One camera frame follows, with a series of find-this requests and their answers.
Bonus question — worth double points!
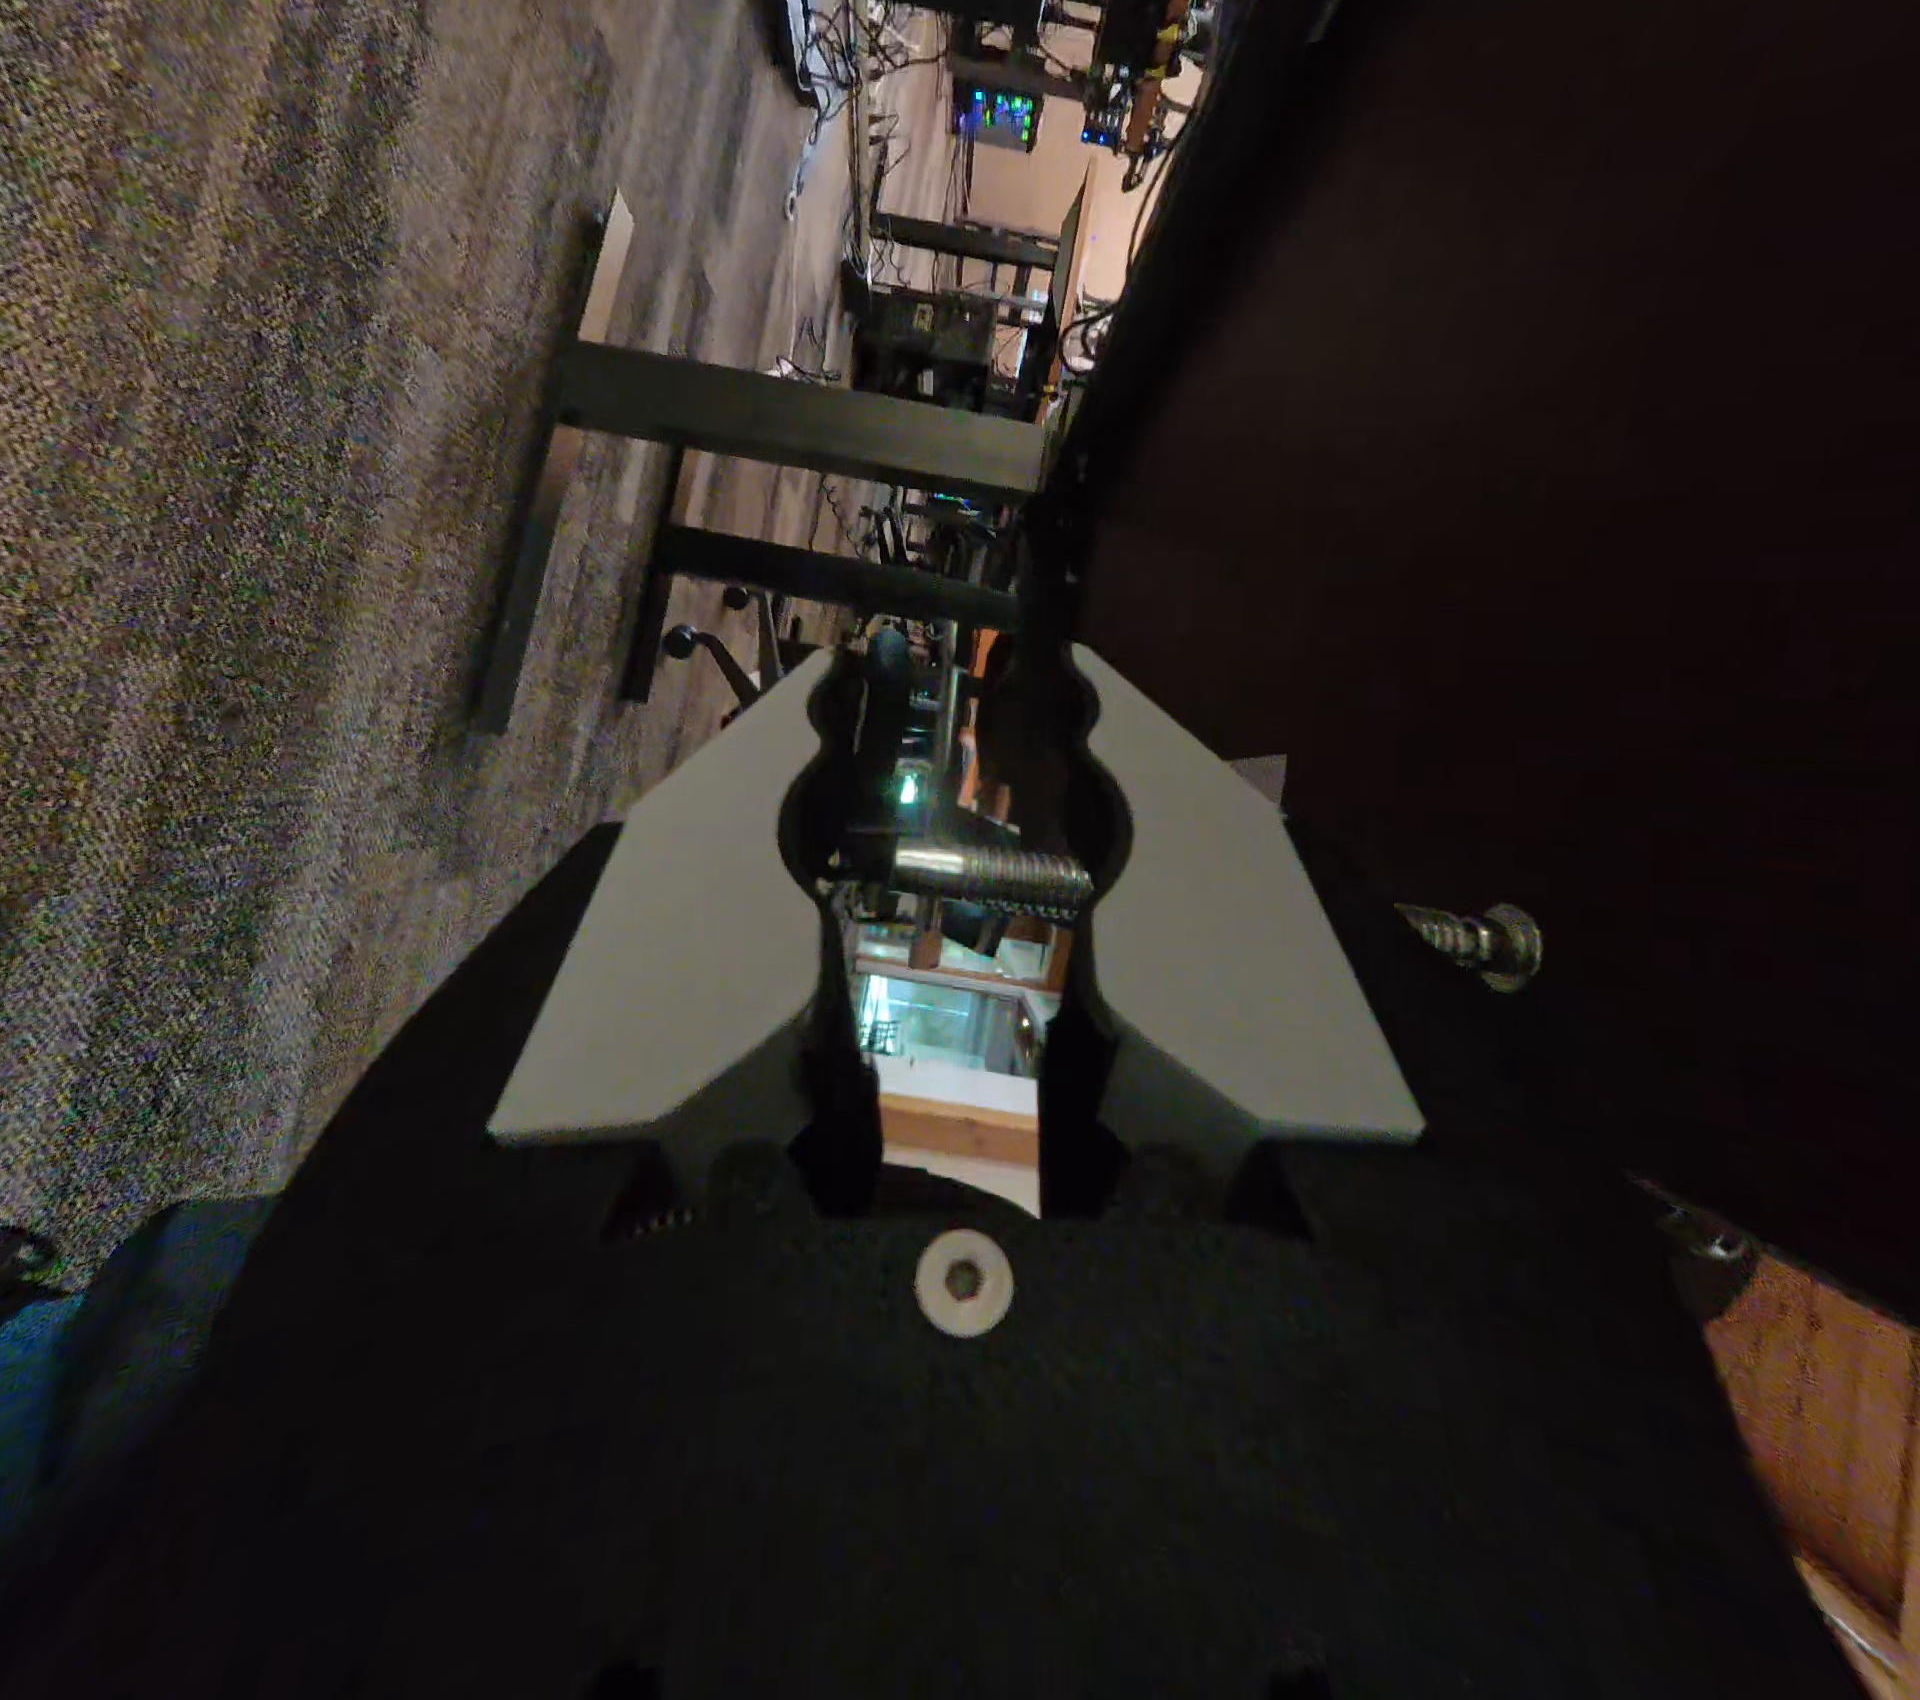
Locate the black C-clamp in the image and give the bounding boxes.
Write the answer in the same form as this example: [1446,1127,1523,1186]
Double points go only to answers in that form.
[822,821,1549,998]

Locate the grey desk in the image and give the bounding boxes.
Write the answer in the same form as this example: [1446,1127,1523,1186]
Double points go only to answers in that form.
[468,0,1920,1334]

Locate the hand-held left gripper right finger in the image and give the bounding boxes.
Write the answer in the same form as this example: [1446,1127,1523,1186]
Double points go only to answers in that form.
[1034,641,1430,1214]

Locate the person's dark trousers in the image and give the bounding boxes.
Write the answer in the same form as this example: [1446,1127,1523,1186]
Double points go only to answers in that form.
[0,1189,280,1581]

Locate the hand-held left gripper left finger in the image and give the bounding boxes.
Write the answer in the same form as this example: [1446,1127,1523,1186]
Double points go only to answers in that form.
[487,645,889,1214]

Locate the black desktop computer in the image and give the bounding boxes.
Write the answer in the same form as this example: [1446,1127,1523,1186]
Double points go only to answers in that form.
[863,281,1005,410]

